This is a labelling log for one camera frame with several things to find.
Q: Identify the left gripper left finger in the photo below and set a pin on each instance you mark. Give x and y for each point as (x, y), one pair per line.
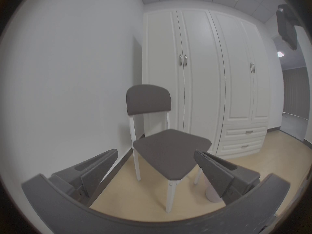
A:
(97, 169)

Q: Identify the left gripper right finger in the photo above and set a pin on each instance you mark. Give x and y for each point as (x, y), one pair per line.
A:
(219, 177)

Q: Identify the purple plastic bag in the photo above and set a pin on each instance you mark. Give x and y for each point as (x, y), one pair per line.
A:
(215, 197)

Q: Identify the dark grey white chair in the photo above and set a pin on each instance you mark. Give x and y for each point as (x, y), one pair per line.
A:
(170, 150)

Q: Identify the white wardrobe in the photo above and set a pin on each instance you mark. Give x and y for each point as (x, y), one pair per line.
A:
(202, 69)

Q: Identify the grey curtain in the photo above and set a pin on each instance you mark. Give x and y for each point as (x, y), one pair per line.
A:
(293, 91)

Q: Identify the ceiling light panel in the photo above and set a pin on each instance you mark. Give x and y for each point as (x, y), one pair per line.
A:
(281, 54)

